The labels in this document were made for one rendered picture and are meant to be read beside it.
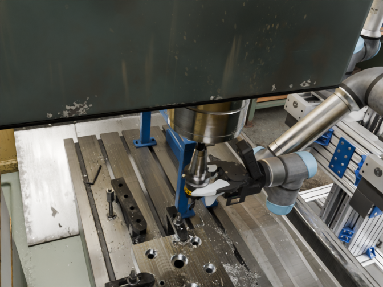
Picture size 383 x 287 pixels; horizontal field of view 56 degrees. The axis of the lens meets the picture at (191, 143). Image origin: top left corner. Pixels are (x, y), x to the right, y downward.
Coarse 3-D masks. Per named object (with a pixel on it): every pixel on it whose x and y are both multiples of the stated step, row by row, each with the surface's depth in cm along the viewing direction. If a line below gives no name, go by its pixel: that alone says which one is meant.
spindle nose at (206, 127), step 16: (176, 112) 66; (192, 112) 64; (208, 112) 63; (224, 112) 64; (240, 112) 66; (176, 128) 68; (192, 128) 66; (208, 128) 65; (224, 128) 66; (240, 128) 69
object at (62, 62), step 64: (0, 0) 36; (64, 0) 39; (128, 0) 41; (192, 0) 44; (256, 0) 48; (320, 0) 52; (0, 64) 40; (64, 64) 43; (128, 64) 46; (192, 64) 50; (256, 64) 54; (320, 64) 59; (0, 128) 45
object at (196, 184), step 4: (188, 164) 84; (184, 168) 82; (208, 168) 83; (184, 172) 82; (184, 176) 83; (188, 176) 80; (208, 176) 81; (188, 180) 80; (192, 180) 80; (196, 180) 79; (200, 180) 79; (204, 180) 80; (208, 180) 81; (188, 184) 81; (192, 184) 81; (196, 184) 81; (200, 184) 81; (204, 184) 81; (208, 184) 82
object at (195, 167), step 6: (198, 150) 77; (204, 150) 77; (192, 156) 79; (198, 156) 77; (204, 156) 78; (192, 162) 79; (198, 162) 78; (204, 162) 79; (192, 168) 80; (198, 168) 79; (204, 168) 79; (192, 174) 80; (198, 174) 80; (204, 174) 80
